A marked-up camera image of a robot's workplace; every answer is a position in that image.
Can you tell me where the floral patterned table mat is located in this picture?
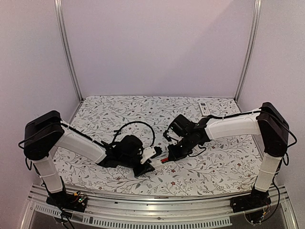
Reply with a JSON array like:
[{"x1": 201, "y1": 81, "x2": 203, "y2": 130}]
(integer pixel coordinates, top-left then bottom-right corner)
[{"x1": 47, "y1": 95, "x2": 267, "y2": 197}]

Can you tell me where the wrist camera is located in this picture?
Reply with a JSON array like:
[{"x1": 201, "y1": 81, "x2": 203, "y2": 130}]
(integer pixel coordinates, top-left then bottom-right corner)
[
  {"x1": 141, "y1": 146, "x2": 162, "y2": 164},
  {"x1": 163, "y1": 130, "x2": 179, "y2": 143}
]

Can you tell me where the right aluminium frame post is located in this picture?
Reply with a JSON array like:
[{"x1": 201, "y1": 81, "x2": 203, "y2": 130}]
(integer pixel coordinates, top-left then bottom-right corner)
[{"x1": 234, "y1": 0, "x2": 262, "y2": 103}]

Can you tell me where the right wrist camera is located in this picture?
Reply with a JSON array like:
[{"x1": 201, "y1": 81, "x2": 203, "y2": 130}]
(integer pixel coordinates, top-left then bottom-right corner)
[{"x1": 163, "y1": 130, "x2": 179, "y2": 143}]

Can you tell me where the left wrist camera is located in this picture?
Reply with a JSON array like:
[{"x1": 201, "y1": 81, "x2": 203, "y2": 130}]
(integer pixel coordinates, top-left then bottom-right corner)
[{"x1": 141, "y1": 146, "x2": 162, "y2": 164}]

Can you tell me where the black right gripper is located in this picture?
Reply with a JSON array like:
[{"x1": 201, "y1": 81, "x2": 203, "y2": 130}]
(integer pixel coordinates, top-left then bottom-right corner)
[{"x1": 167, "y1": 134, "x2": 195, "y2": 162}]

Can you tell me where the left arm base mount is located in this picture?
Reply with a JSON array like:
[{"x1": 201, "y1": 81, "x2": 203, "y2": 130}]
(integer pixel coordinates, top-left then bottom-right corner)
[{"x1": 44, "y1": 178, "x2": 88, "y2": 213}]

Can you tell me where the white air conditioner remote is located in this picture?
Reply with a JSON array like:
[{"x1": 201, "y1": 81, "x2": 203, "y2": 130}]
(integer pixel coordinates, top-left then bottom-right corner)
[{"x1": 199, "y1": 102, "x2": 211, "y2": 117}]

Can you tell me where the left aluminium frame post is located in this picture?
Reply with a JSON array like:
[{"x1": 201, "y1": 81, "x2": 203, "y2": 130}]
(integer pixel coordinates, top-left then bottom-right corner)
[{"x1": 54, "y1": 0, "x2": 83, "y2": 101}]

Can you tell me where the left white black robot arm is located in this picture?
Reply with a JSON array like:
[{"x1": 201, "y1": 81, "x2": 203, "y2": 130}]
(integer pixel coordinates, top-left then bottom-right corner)
[{"x1": 18, "y1": 110, "x2": 156, "y2": 207}]

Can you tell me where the aluminium frame post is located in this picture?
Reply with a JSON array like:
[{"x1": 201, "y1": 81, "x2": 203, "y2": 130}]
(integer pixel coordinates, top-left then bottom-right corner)
[
  {"x1": 234, "y1": 0, "x2": 262, "y2": 103},
  {"x1": 54, "y1": 0, "x2": 83, "y2": 101}
]

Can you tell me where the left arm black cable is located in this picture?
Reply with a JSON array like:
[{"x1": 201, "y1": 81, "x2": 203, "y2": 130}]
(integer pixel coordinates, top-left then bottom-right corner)
[{"x1": 113, "y1": 121, "x2": 155, "y2": 146}]

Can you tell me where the long white remote control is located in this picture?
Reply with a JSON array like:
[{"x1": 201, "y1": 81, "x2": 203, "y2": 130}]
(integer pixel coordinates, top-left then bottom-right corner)
[{"x1": 150, "y1": 159, "x2": 168, "y2": 169}]

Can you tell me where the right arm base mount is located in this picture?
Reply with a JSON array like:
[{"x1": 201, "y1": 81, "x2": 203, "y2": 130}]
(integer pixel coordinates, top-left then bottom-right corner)
[{"x1": 230, "y1": 188, "x2": 271, "y2": 213}]

